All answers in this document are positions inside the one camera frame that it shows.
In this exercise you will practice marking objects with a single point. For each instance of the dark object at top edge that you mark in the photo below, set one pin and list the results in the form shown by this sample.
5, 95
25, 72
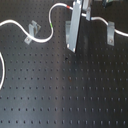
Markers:
107, 3

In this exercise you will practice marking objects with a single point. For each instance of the right metal cable clip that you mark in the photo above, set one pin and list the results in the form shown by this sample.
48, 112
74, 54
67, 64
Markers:
110, 33

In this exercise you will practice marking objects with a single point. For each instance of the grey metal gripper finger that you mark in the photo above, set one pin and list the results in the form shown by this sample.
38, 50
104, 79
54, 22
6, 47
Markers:
72, 26
87, 8

